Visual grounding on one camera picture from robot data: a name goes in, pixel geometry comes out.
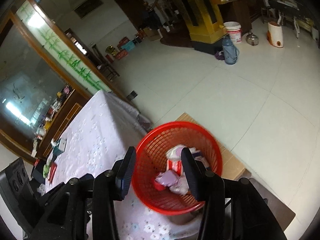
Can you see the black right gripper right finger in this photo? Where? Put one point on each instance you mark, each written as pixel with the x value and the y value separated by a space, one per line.
pixel 251 218

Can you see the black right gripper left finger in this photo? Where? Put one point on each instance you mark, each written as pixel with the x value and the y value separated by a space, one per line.
pixel 69 207

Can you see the white plastic bag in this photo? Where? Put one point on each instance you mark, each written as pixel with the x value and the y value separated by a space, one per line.
pixel 181 187

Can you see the red and white package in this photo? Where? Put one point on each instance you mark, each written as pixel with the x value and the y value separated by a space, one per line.
pixel 174 162

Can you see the purple and red wrapper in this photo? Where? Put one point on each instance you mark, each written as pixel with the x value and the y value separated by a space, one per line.
pixel 165 179

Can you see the red mesh trash basket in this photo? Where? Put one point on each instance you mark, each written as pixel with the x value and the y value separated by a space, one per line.
pixel 159 151

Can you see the green cloth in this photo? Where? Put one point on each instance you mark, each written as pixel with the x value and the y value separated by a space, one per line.
pixel 46 170

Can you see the cardboard sheet on floor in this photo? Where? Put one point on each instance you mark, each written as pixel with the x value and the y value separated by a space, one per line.
pixel 220 149

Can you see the teal tissue box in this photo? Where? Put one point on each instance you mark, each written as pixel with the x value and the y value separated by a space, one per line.
pixel 59 146

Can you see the purple floral bed sheet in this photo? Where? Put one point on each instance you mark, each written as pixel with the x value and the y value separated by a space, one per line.
pixel 98 136

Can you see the wooden headboard cabinet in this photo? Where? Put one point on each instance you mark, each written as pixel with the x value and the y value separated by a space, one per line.
pixel 67 112

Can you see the blue grey thermos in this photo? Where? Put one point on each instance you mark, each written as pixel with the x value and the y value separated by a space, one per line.
pixel 230 51

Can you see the metal kettle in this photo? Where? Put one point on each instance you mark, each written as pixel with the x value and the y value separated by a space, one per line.
pixel 252 39

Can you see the white orange appliance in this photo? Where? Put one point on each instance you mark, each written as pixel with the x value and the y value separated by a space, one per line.
pixel 275 34

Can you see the white plastic bucket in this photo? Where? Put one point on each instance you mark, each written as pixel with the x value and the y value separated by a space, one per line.
pixel 234 31

